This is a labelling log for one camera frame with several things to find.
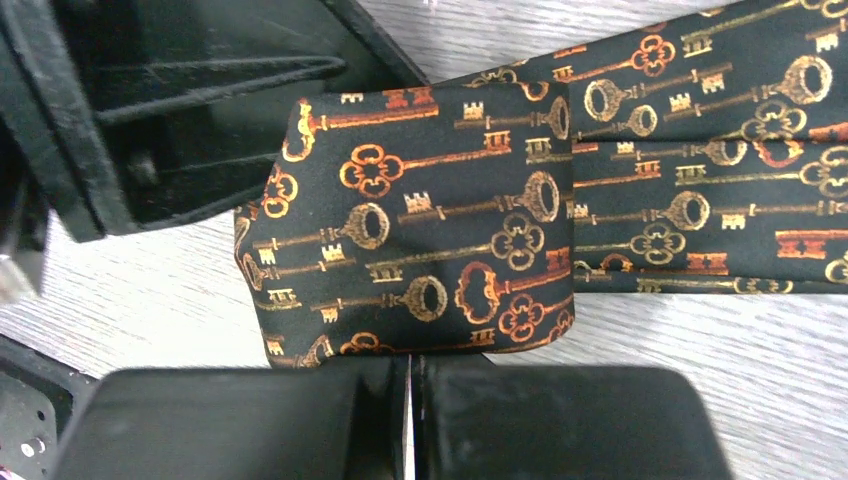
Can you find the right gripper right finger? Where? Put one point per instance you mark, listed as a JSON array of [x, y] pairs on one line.
[[473, 419]]

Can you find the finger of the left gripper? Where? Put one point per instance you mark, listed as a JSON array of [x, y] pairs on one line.
[[132, 116]]

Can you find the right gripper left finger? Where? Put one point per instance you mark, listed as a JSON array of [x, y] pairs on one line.
[[341, 420]]

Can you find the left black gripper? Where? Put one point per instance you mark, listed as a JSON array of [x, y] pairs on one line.
[[24, 226]]

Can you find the black key pattern tie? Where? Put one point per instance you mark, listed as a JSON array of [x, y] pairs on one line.
[[707, 154]]

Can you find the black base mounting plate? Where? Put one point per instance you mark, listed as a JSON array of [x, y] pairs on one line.
[[39, 397]]

